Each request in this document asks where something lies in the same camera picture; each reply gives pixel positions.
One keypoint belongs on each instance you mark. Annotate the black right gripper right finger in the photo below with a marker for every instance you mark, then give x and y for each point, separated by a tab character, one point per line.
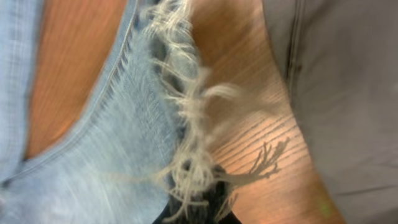
216	195

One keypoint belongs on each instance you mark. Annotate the light blue denim jeans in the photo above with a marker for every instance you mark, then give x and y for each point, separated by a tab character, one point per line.
137	153

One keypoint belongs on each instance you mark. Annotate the grey folded garment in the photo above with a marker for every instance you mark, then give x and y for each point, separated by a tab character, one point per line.
339	61

